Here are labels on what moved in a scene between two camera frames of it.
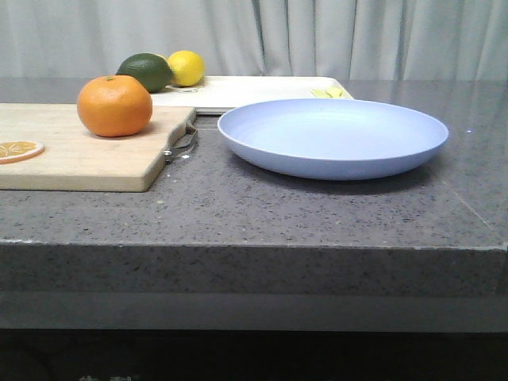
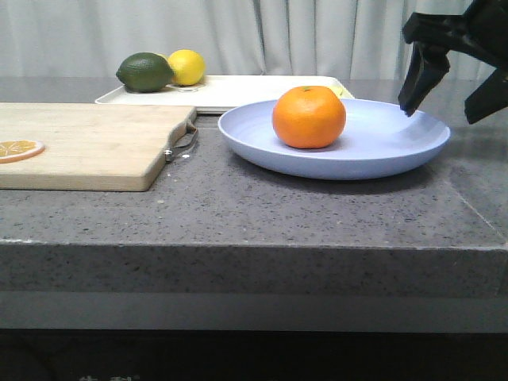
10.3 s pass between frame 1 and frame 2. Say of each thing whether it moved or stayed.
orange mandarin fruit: moved
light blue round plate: stayed
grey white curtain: stayed
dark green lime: stayed
